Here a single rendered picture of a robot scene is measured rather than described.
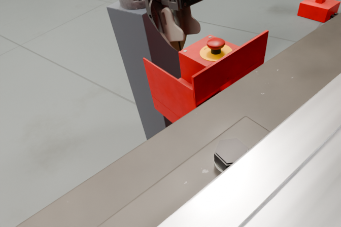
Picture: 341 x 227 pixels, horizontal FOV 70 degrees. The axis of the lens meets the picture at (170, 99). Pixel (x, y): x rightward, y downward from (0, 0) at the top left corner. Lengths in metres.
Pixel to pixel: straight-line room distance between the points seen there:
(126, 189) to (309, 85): 0.24
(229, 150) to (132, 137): 1.27
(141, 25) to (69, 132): 0.99
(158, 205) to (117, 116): 1.43
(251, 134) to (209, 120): 0.06
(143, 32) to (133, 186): 0.67
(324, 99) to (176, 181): 0.12
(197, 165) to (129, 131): 1.29
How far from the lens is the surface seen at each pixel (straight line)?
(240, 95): 0.31
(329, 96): 0.18
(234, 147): 0.20
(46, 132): 1.74
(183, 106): 0.48
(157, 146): 0.26
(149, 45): 0.87
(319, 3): 2.61
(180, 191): 0.20
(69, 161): 1.50
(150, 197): 0.20
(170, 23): 0.44
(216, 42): 0.55
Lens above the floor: 1.08
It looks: 42 degrees down
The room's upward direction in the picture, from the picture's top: 10 degrees counter-clockwise
